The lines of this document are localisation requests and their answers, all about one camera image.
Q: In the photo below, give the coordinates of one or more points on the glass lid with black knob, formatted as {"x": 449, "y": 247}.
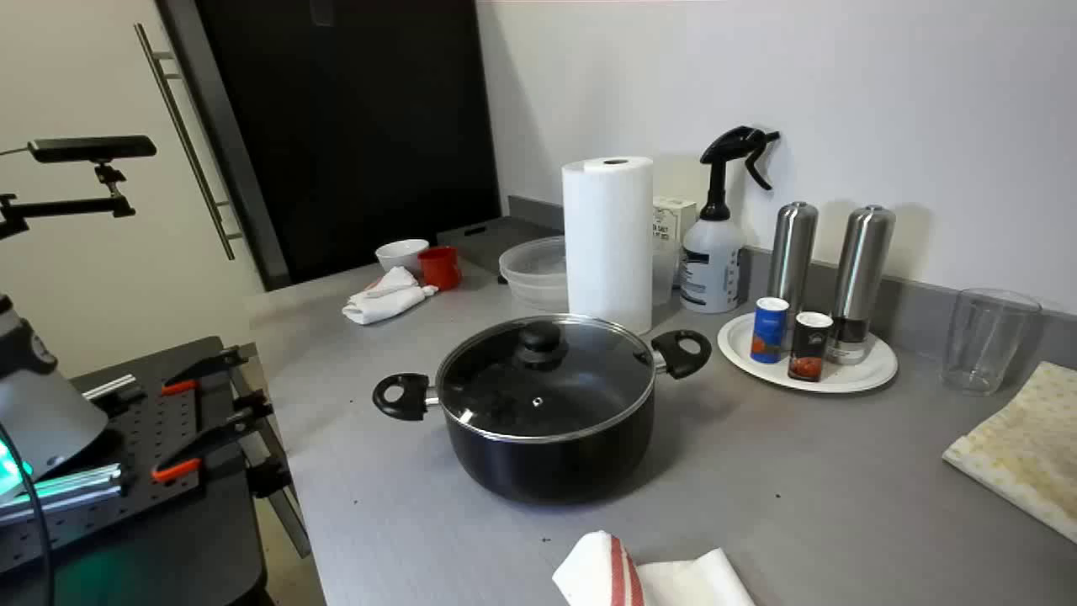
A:
{"x": 540, "y": 340}

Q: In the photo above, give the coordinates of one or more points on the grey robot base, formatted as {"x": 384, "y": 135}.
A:
{"x": 40, "y": 417}

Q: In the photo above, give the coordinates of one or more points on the black cooking pot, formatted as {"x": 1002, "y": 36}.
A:
{"x": 540, "y": 466}

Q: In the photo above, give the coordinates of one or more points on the white paper towel roll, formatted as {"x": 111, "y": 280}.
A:
{"x": 608, "y": 240}

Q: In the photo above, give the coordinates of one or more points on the red cup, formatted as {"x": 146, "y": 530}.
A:
{"x": 438, "y": 270}

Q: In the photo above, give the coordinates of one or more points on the small white bowl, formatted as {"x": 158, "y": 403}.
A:
{"x": 403, "y": 255}

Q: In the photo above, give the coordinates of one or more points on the white carton box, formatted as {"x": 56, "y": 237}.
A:
{"x": 673, "y": 224}

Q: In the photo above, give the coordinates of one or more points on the crumpled white cloth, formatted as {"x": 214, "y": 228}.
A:
{"x": 381, "y": 302}

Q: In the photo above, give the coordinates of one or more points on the spray bottle with black trigger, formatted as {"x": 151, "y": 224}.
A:
{"x": 708, "y": 263}

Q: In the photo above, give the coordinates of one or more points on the blue spice jar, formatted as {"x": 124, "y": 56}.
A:
{"x": 769, "y": 333}

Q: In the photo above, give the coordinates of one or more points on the stainless steel grinder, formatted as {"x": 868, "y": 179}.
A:
{"x": 863, "y": 263}
{"x": 794, "y": 255}

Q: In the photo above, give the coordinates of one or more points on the dark red spice jar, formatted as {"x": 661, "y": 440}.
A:
{"x": 808, "y": 348}

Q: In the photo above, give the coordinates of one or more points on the white cloth with red stripes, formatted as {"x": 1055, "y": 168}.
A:
{"x": 595, "y": 576}

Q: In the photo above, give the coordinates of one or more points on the white round plate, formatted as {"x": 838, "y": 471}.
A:
{"x": 863, "y": 376}

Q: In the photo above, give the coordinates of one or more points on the black perforated mounting board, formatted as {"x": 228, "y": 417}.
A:
{"x": 146, "y": 432}

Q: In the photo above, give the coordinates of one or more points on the white label tag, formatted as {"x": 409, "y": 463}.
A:
{"x": 111, "y": 390}

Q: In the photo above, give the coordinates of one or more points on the clear drinking glass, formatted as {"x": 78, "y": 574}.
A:
{"x": 989, "y": 340}

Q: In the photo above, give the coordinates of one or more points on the silver metal bar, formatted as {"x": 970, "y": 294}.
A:
{"x": 68, "y": 490}

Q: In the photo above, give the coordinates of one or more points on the beige cloth mat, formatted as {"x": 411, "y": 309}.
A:
{"x": 1032, "y": 448}

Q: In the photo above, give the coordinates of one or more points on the black bar camera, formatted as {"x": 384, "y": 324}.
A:
{"x": 90, "y": 148}

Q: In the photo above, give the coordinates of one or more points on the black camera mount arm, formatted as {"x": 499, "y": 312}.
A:
{"x": 68, "y": 206}

